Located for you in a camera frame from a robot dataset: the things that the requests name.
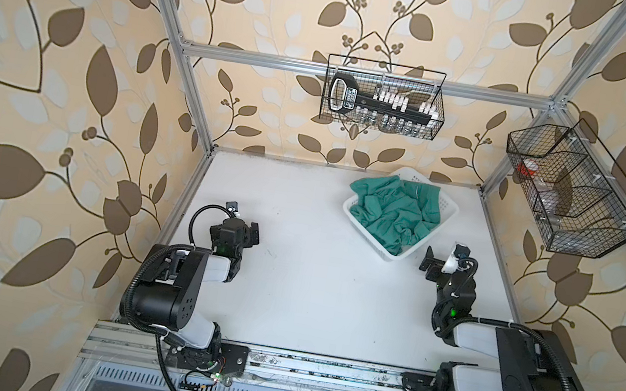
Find white plastic laundry basket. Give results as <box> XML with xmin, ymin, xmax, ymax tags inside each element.
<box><xmin>343</xmin><ymin>168</ymin><xmax>460</xmax><ymax>262</ymax></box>

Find green trousers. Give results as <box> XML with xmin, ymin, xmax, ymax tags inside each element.
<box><xmin>349</xmin><ymin>175</ymin><xmax>442</xmax><ymax>257</ymax></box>

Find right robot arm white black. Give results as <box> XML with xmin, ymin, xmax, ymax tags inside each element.
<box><xmin>403</xmin><ymin>244</ymin><xmax>585</xmax><ymax>391</ymax></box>

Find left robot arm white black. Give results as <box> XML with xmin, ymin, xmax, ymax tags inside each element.
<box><xmin>119</xmin><ymin>201</ymin><xmax>260</xmax><ymax>364</ymax></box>

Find red capped item in basket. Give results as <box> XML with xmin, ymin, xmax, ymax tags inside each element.
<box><xmin>516</xmin><ymin>158</ymin><xmax>539</xmax><ymax>180</ymax></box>

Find black handheld tool in basket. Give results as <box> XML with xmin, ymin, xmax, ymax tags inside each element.
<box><xmin>327</xmin><ymin>73</ymin><xmax>435</xmax><ymax>126</ymax></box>

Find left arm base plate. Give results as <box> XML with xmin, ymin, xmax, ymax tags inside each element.
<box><xmin>167</xmin><ymin>342</ymin><xmax>250</xmax><ymax>377</ymax></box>

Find aluminium front rail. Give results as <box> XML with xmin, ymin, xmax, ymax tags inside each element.
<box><xmin>79</xmin><ymin>321</ymin><xmax>433</xmax><ymax>391</ymax></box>

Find right black wire basket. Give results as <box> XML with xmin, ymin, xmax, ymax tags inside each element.
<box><xmin>506</xmin><ymin>118</ymin><xmax>626</xmax><ymax>259</ymax></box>

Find black wire basket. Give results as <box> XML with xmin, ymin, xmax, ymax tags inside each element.
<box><xmin>321</xmin><ymin>54</ymin><xmax>447</xmax><ymax>141</ymax></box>
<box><xmin>506</xmin><ymin>118</ymin><xmax>626</xmax><ymax>259</ymax></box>

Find aluminium frame back bar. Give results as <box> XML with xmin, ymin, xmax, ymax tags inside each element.
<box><xmin>180</xmin><ymin>39</ymin><xmax>556</xmax><ymax>113</ymax></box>

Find back black wire basket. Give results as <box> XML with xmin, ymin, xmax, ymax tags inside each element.
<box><xmin>321</xmin><ymin>54</ymin><xmax>447</xmax><ymax>141</ymax></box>

